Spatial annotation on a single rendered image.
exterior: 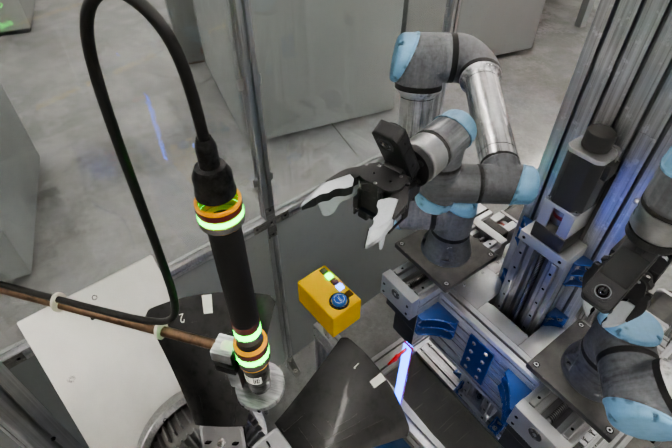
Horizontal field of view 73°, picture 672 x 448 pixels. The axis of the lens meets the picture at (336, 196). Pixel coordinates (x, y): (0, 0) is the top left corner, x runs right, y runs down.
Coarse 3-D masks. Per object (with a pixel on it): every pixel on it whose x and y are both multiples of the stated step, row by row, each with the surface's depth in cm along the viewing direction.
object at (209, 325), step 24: (168, 312) 80; (192, 312) 79; (216, 312) 79; (264, 312) 79; (216, 336) 79; (168, 360) 81; (192, 360) 80; (192, 384) 80; (216, 384) 79; (192, 408) 81; (216, 408) 79; (240, 408) 78
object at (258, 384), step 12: (204, 144) 37; (204, 156) 38; (216, 156) 38; (204, 168) 38; (216, 168) 39; (228, 168) 40; (192, 180) 39; (204, 180) 38; (216, 180) 39; (228, 180) 39; (204, 192) 39; (216, 192) 39; (228, 192) 40; (204, 204) 40; (216, 204) 40; (264, 372) 61; (252, 384) 62; (264, 384) 63
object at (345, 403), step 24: (336, 360) 96; (360, 360) 96; (312, 384) 93; (336, 384) 93; (360, 384) 93; (384, 384) 94; (288, 408) 90; (312, 408) 90; (336, 408) 90; (360, 408) 90; (384, 408) 92; (288, 432) 87; (312, 432) 87; (336, 432) 87; (360, 432) 88; (384, 432) 89; (408, 432) 91
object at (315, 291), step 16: (320, 272) 130; (304, 288) 126; (320, 288) 126; (336, 288) 126; (304, 304) 131; (320, 304) 122; (352, 304) 122; (320, 320) 126; (336, 320) 120; (352, 320) 127
